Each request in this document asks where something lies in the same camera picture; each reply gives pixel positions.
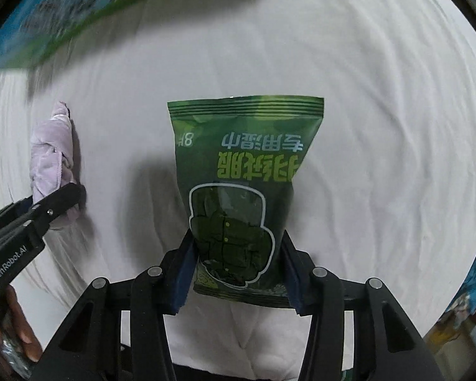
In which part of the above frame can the white tablecloth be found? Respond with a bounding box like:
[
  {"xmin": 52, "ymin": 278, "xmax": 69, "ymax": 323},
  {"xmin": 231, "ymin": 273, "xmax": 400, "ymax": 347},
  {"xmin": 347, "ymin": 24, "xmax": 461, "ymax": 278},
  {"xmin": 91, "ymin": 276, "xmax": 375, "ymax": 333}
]
[{"xmin": 0, "ymin": 0, "xmax": 476, "ymax": 379}]

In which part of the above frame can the person's left hand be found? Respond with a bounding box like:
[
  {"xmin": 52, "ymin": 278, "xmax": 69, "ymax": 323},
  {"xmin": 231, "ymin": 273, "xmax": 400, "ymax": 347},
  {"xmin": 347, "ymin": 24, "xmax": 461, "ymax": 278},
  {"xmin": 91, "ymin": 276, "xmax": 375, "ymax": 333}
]
[{"xmin": 0, "ymin": 285, "xmax": 43, "ymax": 363}]

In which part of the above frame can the lavender cloth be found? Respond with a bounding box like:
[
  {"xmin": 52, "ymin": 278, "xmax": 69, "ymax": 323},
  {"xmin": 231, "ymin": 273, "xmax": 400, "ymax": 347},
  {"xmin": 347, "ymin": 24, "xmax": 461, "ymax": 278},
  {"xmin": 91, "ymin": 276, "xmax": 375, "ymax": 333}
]
[{"xmin": 28, "ymin": 101, "xmax": 82, "ymax": 231}]

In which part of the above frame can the green wipes packet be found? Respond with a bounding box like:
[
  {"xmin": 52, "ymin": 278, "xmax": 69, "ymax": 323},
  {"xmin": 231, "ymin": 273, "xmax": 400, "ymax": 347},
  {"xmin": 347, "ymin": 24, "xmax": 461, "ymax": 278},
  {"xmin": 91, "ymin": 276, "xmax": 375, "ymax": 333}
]
[{"xmin": 168, "ymin": 95, "xmax": 324, "ymax": 308}]

